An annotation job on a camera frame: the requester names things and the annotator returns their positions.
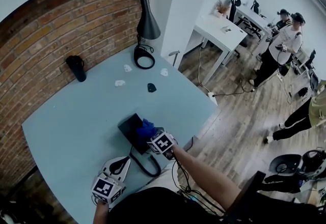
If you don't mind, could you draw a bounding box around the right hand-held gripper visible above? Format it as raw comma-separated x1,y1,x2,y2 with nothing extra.
146,128,179,161

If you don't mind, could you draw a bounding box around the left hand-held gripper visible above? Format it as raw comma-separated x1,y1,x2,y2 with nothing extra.
91,155,132,205

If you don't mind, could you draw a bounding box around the blue microfibre cloth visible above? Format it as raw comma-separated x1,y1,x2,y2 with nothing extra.
135,118,156,143

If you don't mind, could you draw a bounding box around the person's left forearm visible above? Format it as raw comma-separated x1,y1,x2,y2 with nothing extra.
93,199,113,224

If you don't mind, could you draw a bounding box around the person's right forearm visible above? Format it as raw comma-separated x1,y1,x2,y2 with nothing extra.
170,145,241,212

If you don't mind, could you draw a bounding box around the black telephone base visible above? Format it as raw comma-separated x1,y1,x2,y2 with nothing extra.
117,113,155,156

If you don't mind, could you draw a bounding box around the person's black shirt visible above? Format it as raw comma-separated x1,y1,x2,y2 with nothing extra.
108,186,326,224

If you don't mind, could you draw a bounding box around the white power strip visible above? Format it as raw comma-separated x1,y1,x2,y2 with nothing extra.
207,91,219,106

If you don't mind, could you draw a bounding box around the dark brown chair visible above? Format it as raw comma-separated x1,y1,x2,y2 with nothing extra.
223,170,267,216

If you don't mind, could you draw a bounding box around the black drinking bottle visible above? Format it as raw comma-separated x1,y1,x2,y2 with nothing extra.
65,55,87,83

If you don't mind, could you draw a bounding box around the white office desk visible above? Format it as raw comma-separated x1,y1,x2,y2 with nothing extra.
187,14,250,86
234,5,272,40

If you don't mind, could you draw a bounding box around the black desk lamp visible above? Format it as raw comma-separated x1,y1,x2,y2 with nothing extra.
133,0,162,70

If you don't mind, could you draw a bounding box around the black office chair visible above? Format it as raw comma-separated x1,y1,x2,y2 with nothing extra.
263,148,326,194
227,0,242,24
250,0,261,16

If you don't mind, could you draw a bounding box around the dried plant in pot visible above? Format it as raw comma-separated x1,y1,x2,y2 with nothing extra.
214,0,230,18

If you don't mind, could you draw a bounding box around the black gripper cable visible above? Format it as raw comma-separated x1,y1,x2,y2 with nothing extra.
170,156,227,215

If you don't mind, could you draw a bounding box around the black cable loop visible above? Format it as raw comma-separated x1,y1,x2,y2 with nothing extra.
128,145,162,178

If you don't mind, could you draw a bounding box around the black floor cable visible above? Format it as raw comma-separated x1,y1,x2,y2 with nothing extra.
213,77,257,98

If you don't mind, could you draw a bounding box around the white power cable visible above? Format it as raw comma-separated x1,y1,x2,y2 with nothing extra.
197,46,211,94

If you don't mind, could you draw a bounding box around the metal desk crank handle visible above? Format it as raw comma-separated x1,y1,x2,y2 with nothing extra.
169,50,181,67

